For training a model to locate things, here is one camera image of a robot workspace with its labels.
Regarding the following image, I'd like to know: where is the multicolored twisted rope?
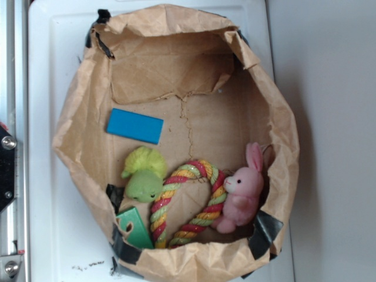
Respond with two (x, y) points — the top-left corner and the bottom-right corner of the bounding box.
(149, 160), (227, 250)

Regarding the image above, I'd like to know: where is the brown paper bag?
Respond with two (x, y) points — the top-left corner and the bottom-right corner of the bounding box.
(53, 4), (300, 281)

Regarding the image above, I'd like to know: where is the green plush toy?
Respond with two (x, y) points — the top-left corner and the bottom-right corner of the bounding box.
(121, 146), (167, 203)

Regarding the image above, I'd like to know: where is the blue rectangular block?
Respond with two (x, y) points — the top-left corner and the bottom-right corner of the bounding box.
(106, 108), (164, 145)

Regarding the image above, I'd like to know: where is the pink plush bunny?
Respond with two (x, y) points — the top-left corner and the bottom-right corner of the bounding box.
(211, 142), (264, 234)

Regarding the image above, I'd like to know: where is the green rectangular block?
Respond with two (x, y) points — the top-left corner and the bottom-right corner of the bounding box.
(116, 207), (154, 249)

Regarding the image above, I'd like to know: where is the white plastic tray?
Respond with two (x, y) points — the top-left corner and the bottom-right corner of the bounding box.
(26, 0), (296, 282)

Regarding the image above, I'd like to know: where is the aluminium frame rail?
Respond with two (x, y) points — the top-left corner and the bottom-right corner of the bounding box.
(1, 1), (31, 281)

